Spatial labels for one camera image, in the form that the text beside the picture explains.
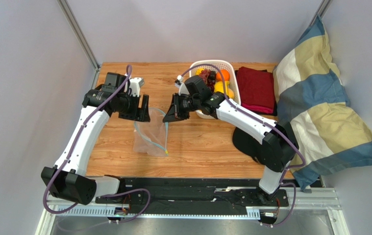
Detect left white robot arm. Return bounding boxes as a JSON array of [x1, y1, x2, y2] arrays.
[[41, 72, 150, 205]]

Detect striped blue yellow pillow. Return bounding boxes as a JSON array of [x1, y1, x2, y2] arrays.
[[273, 17, 372, 190]]

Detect black baseball cap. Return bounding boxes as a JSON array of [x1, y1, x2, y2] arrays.
[[232, 127, 268, 165]]

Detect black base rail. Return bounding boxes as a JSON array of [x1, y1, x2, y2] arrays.
[[95, 177, 290, 216]]

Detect yellow banana bunch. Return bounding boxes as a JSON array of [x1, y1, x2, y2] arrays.
[[214, 81, 235, 99]]

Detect folded red cloth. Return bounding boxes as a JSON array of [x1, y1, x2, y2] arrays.
[[235, 67, 277, 116]]

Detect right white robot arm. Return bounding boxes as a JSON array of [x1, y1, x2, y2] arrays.
[[163, 75, 298, 195]]

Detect dark purple grape bunch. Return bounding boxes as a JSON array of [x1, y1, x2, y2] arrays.
[[206, 71, 217, 93]]

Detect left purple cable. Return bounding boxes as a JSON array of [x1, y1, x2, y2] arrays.
[[42, 64, 151, 225]]

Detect orange fruit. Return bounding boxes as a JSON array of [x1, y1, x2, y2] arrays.
[[216, 69, 230, 81]]

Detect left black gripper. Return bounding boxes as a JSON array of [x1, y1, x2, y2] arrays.
[[114, 92, 150, 122]]

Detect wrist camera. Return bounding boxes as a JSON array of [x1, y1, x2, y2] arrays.
[[124, 77, 145, 97], [174, 75, 189, 95]]

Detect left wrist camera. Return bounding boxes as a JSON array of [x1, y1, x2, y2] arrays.
[[124, 77, 145, 97]]

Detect clear zip top bag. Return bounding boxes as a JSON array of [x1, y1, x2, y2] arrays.
[[133, 107, 169, 157]]

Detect white plastic basket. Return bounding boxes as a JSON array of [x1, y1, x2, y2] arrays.
[[183, 59, 241, 119]]

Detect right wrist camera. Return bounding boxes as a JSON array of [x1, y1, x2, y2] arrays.
[[174, 75, 189, 95]]

